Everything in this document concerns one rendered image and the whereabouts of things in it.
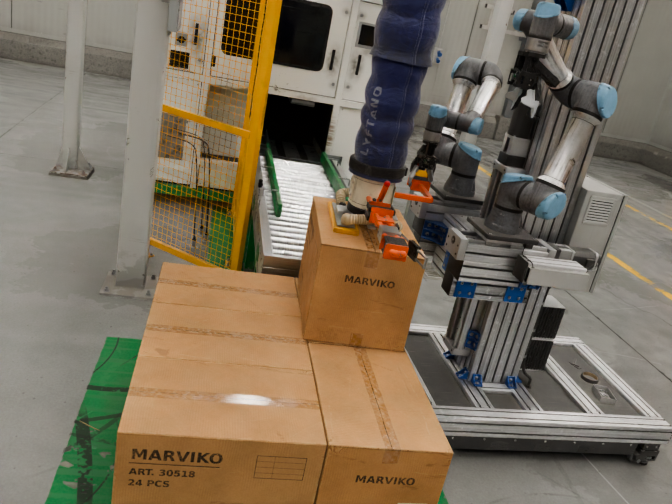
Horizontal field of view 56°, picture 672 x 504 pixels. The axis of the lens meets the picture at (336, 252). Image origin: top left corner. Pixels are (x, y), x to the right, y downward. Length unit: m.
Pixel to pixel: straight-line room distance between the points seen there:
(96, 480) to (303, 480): 0.87
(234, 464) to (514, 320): 1.58
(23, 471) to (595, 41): 2.68
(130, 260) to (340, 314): 1.72
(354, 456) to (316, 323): 0.62
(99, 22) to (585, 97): 9.90
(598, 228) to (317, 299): 1.31
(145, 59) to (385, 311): 1.86
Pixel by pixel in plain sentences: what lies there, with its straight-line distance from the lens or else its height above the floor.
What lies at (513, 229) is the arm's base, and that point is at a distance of 2.61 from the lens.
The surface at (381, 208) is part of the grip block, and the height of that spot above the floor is 1.10.
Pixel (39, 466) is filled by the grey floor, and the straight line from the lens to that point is 2.66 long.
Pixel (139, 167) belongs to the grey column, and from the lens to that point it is 3.62.
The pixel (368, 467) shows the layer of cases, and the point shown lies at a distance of 2.04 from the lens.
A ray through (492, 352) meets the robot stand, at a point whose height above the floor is 0.39.
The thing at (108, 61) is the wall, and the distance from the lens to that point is 11.60.
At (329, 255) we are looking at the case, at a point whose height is 0.90.
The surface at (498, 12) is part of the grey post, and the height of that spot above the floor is 1.97.
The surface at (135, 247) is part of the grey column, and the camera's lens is 3.78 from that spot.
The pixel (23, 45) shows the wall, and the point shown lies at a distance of 11.83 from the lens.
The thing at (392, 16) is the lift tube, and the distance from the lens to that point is 2.39.
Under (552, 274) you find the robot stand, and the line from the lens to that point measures 2.64.
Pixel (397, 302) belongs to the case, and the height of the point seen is 0.75.
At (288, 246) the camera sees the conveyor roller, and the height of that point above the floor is 0.55.
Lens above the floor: 1.73
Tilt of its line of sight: 20 degrees down
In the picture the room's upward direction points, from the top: 12 degrees clockwise
